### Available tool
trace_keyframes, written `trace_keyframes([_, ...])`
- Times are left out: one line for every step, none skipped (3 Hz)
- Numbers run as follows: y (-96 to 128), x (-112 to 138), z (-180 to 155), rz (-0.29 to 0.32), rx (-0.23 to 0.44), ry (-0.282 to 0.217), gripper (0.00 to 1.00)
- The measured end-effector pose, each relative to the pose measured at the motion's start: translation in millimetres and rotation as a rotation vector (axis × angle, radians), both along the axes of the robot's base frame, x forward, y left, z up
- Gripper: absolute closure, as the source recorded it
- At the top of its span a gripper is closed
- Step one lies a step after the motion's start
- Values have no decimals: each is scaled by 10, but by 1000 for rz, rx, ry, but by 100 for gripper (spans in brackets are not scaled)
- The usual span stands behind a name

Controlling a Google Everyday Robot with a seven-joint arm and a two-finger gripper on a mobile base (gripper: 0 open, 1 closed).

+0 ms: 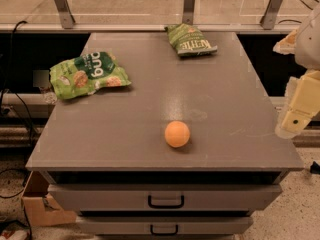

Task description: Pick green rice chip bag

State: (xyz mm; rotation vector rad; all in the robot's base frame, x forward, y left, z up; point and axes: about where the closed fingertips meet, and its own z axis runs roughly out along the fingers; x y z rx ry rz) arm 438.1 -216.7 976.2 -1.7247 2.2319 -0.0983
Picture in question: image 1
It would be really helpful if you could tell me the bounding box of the black cable left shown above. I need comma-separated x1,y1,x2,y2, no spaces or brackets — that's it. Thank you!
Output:
0,19,38,145

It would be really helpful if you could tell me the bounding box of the orange ball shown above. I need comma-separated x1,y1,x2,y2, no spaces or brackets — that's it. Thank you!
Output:
165,121,190,148

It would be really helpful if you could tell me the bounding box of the lower grey drawer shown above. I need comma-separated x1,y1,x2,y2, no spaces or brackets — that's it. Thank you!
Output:
76,217,253,236

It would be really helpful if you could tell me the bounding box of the upper grey drawer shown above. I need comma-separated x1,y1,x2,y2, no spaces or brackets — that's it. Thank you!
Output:
49,184,282,212

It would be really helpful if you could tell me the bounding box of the black plug on floor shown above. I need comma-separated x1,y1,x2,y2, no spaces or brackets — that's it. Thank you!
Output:
310,162,320,175

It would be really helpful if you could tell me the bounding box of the grey drawer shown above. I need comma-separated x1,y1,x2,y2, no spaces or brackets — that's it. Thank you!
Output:
49,184,282,212
76,217,253,236

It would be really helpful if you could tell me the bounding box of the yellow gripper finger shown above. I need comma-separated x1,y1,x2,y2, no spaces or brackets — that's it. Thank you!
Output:
275,70,320,139
273,30,297,55

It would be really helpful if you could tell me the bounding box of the middle metal bracket post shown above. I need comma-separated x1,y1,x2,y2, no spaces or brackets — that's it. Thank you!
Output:
182,0,195,24

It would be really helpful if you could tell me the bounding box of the green rice chip bag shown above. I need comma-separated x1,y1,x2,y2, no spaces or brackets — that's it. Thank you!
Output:
50,52,131,100

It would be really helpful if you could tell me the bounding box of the green Kettle chip bag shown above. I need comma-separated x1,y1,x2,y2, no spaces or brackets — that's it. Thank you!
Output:
165,23,218,57

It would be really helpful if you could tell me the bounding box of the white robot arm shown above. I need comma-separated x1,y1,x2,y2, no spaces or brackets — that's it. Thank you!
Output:
273,5,320,139

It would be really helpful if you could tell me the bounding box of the cardboard box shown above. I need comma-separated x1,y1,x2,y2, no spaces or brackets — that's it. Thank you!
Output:
22,172,76,226

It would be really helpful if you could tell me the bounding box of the grey drawer cabinet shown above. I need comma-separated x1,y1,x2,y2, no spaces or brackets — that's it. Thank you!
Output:
27,32,303,240

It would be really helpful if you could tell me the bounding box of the metal bracket post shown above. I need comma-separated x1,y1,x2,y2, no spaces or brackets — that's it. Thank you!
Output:
260,0,283,30
54,0,75,29
182,0,195,24

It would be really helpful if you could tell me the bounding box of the right metal bracket post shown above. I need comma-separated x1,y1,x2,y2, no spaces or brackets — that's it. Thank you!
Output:
260,0,283,30

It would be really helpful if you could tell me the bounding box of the left metal bracket post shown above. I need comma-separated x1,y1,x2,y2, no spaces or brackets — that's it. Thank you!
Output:
54,0,75,29

